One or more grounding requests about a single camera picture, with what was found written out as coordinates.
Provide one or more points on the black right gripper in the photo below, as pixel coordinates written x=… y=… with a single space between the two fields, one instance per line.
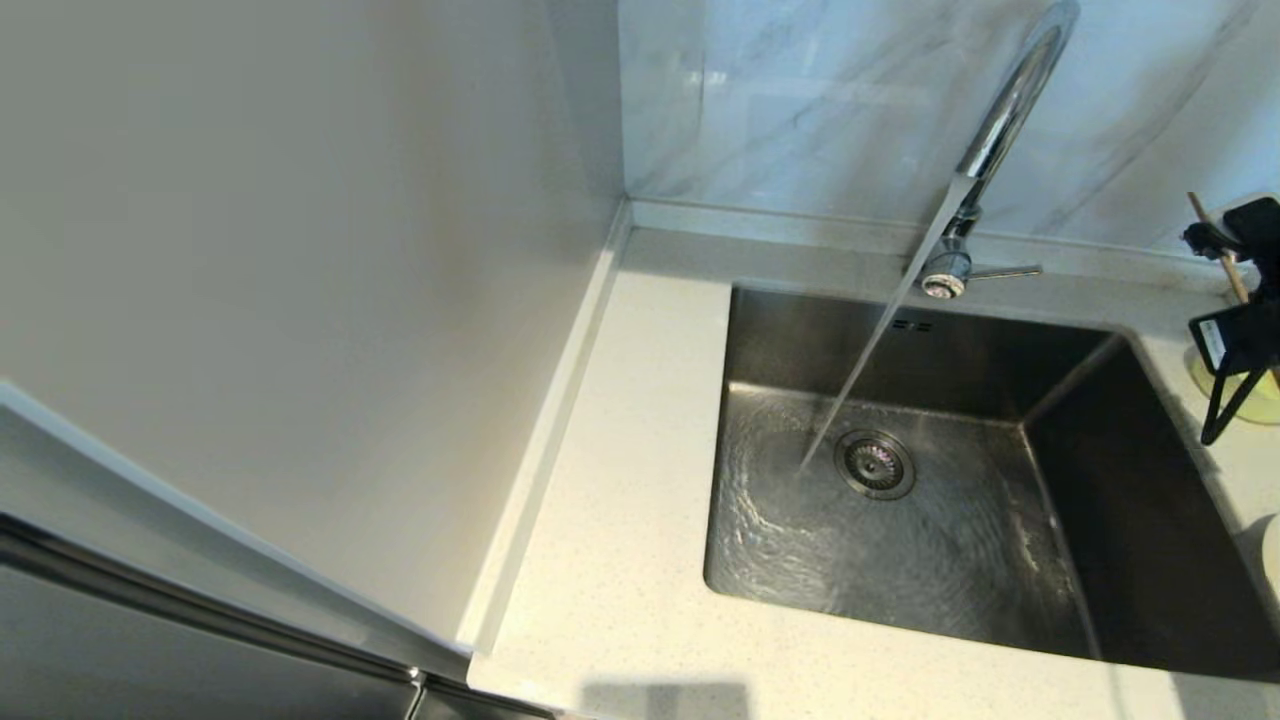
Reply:
x=1245 y=340

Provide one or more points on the yellow plastic bowl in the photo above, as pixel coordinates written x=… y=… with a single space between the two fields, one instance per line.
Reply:
x=1260 y=400

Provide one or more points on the wooden chopstick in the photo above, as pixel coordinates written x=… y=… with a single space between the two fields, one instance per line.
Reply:
x=1200 y=212

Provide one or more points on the white ceramic plate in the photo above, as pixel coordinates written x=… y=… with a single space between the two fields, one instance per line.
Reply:
x=1273 y=560

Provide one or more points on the stainless steel sink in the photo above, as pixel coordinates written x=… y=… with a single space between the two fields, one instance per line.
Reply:
x=800 y=540

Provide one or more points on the chrome gooseneck faucet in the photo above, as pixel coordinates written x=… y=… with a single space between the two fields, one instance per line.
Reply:
x=1010 y=100

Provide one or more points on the round metal drain strainer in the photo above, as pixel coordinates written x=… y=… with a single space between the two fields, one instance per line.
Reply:
x=875 y=465

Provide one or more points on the tall cabinet side panel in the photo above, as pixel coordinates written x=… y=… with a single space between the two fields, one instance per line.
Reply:
x=300 y=250

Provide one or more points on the chrome cabinet edge trim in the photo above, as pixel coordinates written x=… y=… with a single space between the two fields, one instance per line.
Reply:
x=200 y=606

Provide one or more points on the tall cabinet steel front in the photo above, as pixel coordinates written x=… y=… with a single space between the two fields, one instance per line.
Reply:
x=150 y=660

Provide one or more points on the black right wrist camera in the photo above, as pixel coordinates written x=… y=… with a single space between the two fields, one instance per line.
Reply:
x=1250 y=228

